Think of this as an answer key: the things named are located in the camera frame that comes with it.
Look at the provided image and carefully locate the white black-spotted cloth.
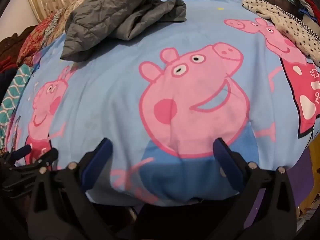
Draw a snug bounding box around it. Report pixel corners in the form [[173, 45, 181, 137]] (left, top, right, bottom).
[[241, 0, 320, 67]]

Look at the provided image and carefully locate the purple mat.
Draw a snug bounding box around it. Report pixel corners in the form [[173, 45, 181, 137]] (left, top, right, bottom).
[[242, 140, 318, 233]]

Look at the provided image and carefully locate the pile of colourful clothes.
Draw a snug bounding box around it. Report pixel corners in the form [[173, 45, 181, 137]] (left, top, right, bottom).
[[296, 0, 320, 30]]

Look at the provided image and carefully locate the blue pig printed blanket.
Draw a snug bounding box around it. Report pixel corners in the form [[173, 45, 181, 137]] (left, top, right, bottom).
[[5, 0, 320, 207]]

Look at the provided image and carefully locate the teal patterned quilt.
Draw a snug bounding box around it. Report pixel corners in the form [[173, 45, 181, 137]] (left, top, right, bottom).
[[0, 64, 34, 150]]

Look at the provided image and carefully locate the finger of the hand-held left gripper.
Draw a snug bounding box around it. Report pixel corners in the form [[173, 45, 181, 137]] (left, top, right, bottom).
[[18, 148, 59, 178], [9, 145, 32, 162]]

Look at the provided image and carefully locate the red floral patterned cloth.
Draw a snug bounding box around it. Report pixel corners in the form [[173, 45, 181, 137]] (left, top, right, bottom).
[[16, 0, 88, 68]]

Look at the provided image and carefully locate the dark brown cloth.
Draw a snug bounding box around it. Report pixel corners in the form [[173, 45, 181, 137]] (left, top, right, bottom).
[[0, 26, 38, 68]]

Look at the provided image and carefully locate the grey puffer jacket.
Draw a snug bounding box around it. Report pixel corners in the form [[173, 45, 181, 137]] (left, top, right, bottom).
[[60, 0, 187, 62]]

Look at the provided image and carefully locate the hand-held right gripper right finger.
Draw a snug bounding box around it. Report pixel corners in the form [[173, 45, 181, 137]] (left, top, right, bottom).
[[212, 137, 300, 240]]

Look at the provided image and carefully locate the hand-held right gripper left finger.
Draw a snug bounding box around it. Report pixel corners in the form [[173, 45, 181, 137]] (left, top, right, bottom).
[[26, 137, 115, 240]]

